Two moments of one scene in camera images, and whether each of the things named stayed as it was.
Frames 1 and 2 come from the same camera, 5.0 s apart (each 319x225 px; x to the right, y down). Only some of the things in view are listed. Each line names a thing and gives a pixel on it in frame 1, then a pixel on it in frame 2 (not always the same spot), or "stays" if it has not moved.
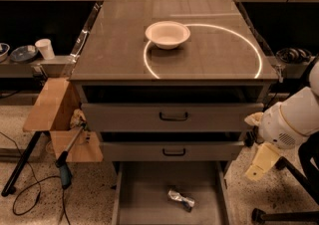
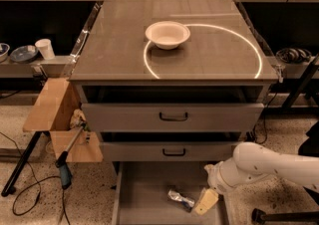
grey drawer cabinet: (172, 84) stays
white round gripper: (275, 126) -> (218, 176)
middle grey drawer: (173, 151) stays
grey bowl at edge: (4, 50) stays
